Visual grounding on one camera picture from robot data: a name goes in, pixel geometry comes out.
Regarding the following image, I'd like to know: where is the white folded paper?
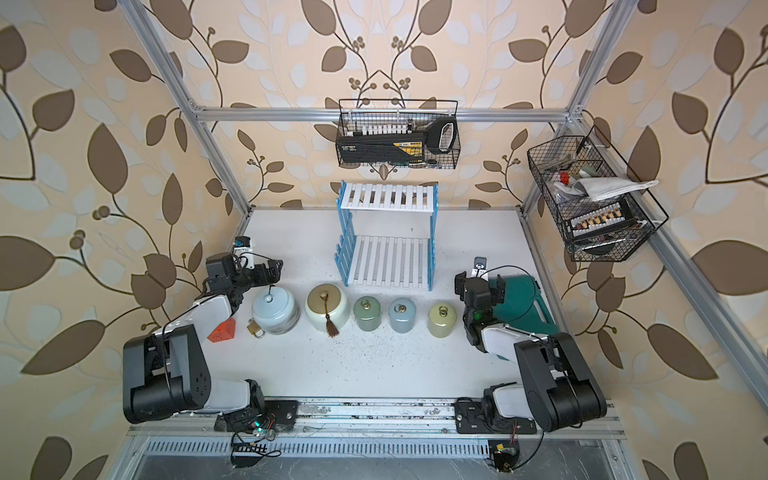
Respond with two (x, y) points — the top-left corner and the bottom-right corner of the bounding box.
(574, 177), (659, 202)

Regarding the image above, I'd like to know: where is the yellow-green tea canister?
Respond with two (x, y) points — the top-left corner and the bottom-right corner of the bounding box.
(428, 302), (457, 338)

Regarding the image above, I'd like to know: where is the black wire basket back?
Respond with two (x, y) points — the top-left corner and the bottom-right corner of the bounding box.
(335, 97), (461, 169)

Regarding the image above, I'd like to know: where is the black wire basket right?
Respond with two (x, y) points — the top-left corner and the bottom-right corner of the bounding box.
(527, 126), (669, 262)

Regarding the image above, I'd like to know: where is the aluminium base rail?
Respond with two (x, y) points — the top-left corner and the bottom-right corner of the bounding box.
(128, 397), (627, 440)

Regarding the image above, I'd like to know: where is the white-blue ceramic jar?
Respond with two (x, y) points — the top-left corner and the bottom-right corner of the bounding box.
(251, 286), (300, 335)

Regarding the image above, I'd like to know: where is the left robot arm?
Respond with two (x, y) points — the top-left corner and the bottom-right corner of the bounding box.
(123, 253), (298, 433)

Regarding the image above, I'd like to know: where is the brass padlock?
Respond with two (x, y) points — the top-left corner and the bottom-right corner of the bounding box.
(247, 319), (265, 339)

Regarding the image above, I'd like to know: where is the blue white wooden shelf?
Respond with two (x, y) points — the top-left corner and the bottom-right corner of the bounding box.
(334, 182), (439, 290)

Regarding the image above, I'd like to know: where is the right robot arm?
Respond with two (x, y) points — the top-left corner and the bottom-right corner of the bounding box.
(454, 271), (608, 432)

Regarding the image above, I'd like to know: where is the small red object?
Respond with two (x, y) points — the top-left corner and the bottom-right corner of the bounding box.
(207, 318), (236, 343)

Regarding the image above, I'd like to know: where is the blue tea canister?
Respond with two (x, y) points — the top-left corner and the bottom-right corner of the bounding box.
(388, 297), (417, 334)

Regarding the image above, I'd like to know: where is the paint tube set box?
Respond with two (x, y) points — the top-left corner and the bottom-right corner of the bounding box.
(567, 200), (636, 241)

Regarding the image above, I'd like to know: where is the black wire basket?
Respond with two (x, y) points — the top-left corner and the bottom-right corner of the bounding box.
(527, 126), (669, 262)
(335, 97), (461, 169)

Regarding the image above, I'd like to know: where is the black yellow tool box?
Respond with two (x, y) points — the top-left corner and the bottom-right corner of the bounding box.
(336, 133), (425, 165)

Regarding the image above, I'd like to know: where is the green tea canister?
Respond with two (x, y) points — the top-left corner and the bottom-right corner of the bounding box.
(353, 296), (382, 332)

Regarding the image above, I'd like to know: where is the cream jar with tassel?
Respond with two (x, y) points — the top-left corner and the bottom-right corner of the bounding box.
(304, 283), (351, 338)

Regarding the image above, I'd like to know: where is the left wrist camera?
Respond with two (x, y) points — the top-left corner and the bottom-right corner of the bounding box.
(232, 235), (254, 268)

